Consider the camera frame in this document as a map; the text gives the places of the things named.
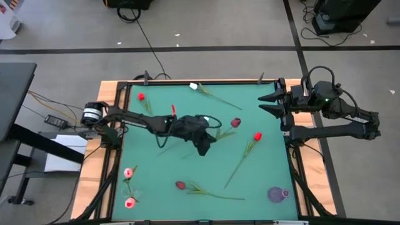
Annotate pink tulip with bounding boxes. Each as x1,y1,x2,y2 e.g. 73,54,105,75
122,164,139,191
124,189,140,210

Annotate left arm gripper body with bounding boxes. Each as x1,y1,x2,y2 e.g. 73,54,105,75
173,114,216,143

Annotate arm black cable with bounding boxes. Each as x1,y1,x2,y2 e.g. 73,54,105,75
300,65,359,118
154,114,223,149

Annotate yellow cables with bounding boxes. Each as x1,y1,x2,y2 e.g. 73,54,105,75
27,90,79,124

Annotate black equipment base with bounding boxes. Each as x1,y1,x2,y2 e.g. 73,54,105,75
102,0,156,10

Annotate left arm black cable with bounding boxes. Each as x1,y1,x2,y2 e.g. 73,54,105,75
154,114,223,149

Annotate white flat box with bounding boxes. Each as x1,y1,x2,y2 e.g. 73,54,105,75
43,134,88,173

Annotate clear glass vase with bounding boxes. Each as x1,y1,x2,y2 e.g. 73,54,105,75
120,184,140,201

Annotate purple glass vase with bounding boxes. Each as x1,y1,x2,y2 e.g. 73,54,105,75
267,186,291,204

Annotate white object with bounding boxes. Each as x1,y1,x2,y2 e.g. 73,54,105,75
0,0,23,41

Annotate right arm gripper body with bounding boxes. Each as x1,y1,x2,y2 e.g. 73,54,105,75
274,77,315,132

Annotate black power adapter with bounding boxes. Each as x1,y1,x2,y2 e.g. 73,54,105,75
43,114,69,129

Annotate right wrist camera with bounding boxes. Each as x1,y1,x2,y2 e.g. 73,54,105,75
290,84,306,101

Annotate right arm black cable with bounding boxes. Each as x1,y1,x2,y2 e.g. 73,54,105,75
300,65,359,118

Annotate black floor cable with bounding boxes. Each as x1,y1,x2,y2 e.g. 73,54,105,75
116,6,172,81

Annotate dark red tulip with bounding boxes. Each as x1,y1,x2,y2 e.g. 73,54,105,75
174,180,246,201
214,117,242,142

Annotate black equipment tower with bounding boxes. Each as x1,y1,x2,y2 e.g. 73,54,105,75
311,0,382,36

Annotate dark grey desk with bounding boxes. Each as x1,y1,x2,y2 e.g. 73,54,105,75
0,62,85,206

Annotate green table mat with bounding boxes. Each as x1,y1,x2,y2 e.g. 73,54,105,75
111,81,299,221

